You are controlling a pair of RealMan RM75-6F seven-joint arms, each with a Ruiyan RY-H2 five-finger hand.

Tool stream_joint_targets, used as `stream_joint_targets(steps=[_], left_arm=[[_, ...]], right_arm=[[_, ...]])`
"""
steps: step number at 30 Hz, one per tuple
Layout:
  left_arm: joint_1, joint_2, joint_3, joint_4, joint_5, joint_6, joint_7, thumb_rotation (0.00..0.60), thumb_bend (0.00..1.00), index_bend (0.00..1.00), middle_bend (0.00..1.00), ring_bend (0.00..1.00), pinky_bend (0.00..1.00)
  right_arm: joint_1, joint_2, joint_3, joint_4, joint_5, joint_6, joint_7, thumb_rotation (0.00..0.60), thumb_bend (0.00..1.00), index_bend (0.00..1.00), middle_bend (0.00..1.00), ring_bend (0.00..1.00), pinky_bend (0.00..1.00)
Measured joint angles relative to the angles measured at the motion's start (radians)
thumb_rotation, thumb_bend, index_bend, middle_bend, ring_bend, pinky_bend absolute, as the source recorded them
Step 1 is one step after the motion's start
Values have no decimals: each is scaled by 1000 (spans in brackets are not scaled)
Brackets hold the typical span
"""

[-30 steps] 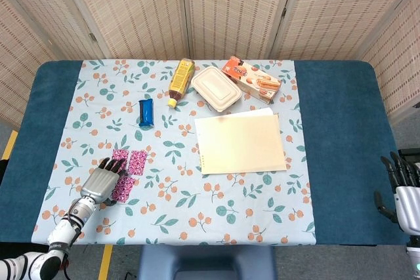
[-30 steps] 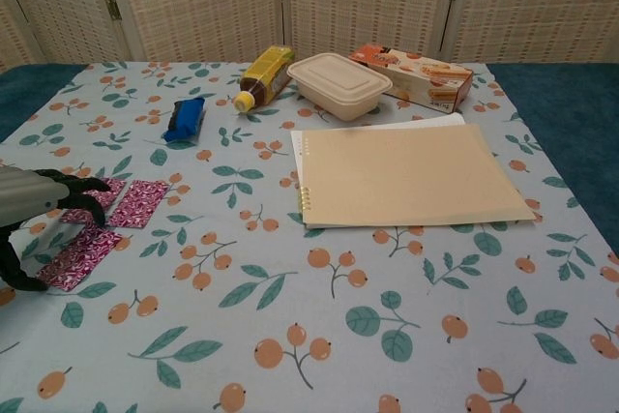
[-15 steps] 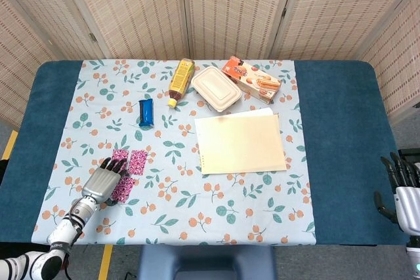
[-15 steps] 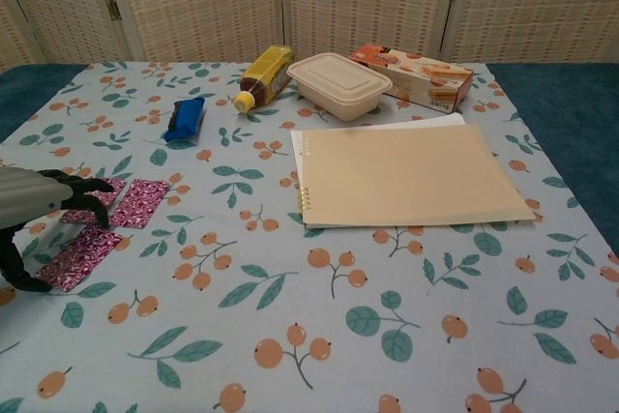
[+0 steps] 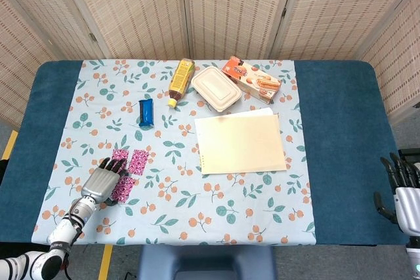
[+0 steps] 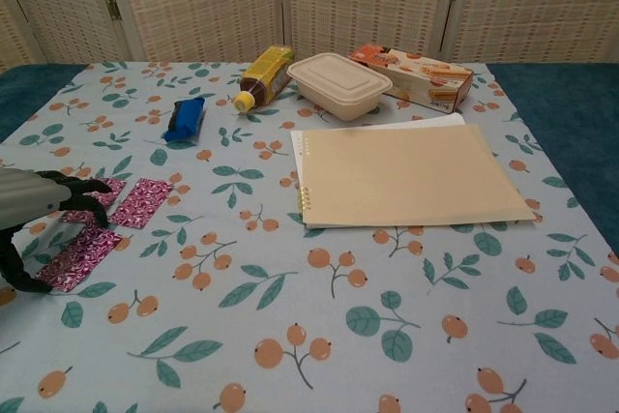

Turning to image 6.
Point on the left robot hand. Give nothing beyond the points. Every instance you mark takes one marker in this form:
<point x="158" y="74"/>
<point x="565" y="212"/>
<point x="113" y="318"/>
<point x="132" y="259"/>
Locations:
<point x="29" y="195"/>

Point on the pink patterned packet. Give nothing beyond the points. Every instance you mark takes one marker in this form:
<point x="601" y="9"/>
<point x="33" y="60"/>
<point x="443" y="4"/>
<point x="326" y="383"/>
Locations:
<point x="113" y="197"/>
<point x="79" y="258"/>
<point x="142" y="202"/>

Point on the blue snack pack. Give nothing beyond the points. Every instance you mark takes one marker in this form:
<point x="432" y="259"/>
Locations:
<point x="186" y="118"/>

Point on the tea bottle with yellow label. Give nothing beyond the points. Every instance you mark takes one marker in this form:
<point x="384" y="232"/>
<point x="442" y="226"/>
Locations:
<point x="268" y="74"/>

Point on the floral tablecloth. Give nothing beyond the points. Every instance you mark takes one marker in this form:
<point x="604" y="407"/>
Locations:
<point x="314" y="311"/>

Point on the beige lidded lunch box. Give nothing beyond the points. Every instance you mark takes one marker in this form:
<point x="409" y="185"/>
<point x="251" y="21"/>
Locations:
<point x="338" y="81"/>

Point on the orange biscuit box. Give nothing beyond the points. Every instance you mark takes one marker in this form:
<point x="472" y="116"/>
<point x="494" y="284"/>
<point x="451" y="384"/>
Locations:
<point x="425" y="77"/>

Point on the white paper sheets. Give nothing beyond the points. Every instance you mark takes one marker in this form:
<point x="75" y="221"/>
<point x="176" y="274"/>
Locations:
<point x="442" y="120"/>

